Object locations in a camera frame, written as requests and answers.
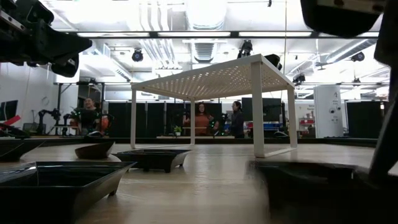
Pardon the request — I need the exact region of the black table frame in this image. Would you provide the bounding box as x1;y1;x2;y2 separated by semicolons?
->
0;135;379;147

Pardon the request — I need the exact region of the black gantry frame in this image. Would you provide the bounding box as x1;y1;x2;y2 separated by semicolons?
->
54;81;106;136

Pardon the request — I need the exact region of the red shelf unit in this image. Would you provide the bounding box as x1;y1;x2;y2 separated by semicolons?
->
298;116;315;138

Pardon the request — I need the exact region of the black overhead light bar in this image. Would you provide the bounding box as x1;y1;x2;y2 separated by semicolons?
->
67;30;380;39

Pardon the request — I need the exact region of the white perforated metal shelf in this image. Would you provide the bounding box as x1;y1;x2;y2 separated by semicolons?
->
130;54;299;159

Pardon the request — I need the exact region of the black wall screen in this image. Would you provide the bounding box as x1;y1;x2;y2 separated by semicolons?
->
241;97;283;123

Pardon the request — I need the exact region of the black square mini plate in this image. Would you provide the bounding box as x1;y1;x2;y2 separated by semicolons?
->
0;161;137;224
246;159;398;224
111;149;193;174

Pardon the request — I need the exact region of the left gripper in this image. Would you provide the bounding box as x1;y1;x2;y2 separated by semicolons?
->
0;0;93;78

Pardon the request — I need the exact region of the white cylindrical pillar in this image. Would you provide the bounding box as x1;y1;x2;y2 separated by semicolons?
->
313;85;344;139

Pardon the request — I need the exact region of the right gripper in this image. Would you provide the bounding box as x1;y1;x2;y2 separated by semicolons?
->
300;0;398;67

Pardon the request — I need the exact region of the black standing panel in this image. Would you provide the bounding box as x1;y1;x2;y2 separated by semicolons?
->
346;101;384;139

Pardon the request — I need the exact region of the black partition screen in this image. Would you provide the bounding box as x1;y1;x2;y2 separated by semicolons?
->
107;101;223;138

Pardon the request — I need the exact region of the dark computer monitor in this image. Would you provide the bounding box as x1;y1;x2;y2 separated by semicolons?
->
0;100;19;122

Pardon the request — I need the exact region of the black teardrop mini plate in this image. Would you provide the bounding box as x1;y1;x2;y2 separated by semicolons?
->
74;141;116;161
0;139;45;162

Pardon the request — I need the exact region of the red flat object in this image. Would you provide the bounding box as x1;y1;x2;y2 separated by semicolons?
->
0;114;22;127

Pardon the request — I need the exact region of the person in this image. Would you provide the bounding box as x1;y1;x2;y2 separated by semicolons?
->
228;101;246;139
183;102;220;137
70;97;114;137

